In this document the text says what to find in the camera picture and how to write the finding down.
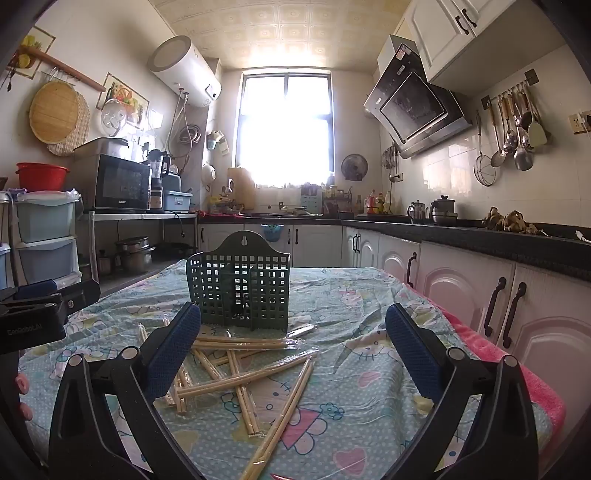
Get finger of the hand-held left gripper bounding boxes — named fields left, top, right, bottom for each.
left=14, top=278, right=101, bottom=319

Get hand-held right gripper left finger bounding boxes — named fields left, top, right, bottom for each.
left=47, top=301, right=202, bottom=480

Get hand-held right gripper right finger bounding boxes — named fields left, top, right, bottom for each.
left=385, top=303, right=540, bottom=480

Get group of bamboo chopsticks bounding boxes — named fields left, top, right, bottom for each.
left=164, top=323, right=320, bottom=480

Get green plastic utensil basket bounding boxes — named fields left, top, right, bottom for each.
left=187, top=230, right=293, bottom=332

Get person's left hand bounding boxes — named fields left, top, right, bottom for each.
left=14, top=373, right=34, bottom=422

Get cartoon printed bed sheet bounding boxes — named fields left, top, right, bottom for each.
left=18, top=265, right=555, bottom=480

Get stacked steel pots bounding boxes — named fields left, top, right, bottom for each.
left=115, top=236, right=156, bottom=273

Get white base cabinets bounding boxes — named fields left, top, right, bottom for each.
left=198, top=222, right=591, bottom=416

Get plastic drawer unit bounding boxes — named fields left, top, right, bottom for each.
left=0, top=189, right=83, bottom=289

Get metal shelf rack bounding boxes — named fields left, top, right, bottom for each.
left=83, top=209, right=199, bottom=282

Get black microwave oven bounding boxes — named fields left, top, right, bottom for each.
left=69, top=153, right=152, bottom=212

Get red plastic basin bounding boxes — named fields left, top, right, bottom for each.
left=15, top=162, right=71, bottom=192

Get pink fleece blanket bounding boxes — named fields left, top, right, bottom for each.
left=406, top=286, right=566, bottom=462

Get black cooking pot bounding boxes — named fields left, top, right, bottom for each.
left=430, top=195, right=459, bottom=226

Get steel lidded container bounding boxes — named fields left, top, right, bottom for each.
left=74, top=137, right=131, bottom=158

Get black blender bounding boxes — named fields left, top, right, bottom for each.
left=147, top=149, right=172, bottom=210

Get round woven mat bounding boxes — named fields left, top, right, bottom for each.
left=46, top=92, right=92, bottom=157

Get dark seasoning rack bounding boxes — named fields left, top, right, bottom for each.
left=323, top=185, right=356, bottom=217

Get teal countertop organiser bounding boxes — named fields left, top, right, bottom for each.
left=300, top=185, right=324, bottom=216

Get glass pot lid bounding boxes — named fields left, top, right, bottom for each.
left=100, top=98, right=128, bottom=138

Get round wooden cutting board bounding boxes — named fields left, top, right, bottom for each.
left=29, top=82, right=79, bottom=143

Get green hanging holder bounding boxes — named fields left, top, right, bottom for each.
left=206, top=130, right=230, bottom=156

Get small steel ladle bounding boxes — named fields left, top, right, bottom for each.
left=490, top=104, right=508, bottom=168

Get large steel ladle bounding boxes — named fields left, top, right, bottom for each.
left=513, top=97, right=535, bottom=171

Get wooden rod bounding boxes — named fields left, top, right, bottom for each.
left=25, top=47, right=108, bottom=92

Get steel slotted spoon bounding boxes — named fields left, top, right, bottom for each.
left=503, top=99, right=518, bottom=154

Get black range hood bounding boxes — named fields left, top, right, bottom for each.
left=364, top=34, right=474, bottom=160

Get white water heater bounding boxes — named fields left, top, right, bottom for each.
left=148, top=36, right=222, bottom=110

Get kitchen window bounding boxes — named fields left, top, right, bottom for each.
left=239, top=69, right=334, bottom=189

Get pale green spatula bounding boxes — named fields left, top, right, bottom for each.
left=526, top=88, right=551, bottom=149

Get small wall fan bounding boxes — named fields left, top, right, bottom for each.
left=341, top=153, right=369, bottom=182

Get fruit wall poster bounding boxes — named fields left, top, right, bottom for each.
left=102, top=72, right=150, bottom=129
left=16, top=25, right=57, bottom=70

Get metal utensil rail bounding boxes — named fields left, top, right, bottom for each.
left=481, top=69, right=540, bottom=112

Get white wall cabinets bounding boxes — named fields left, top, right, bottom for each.
left=394, top=0, right=571, bottom=85

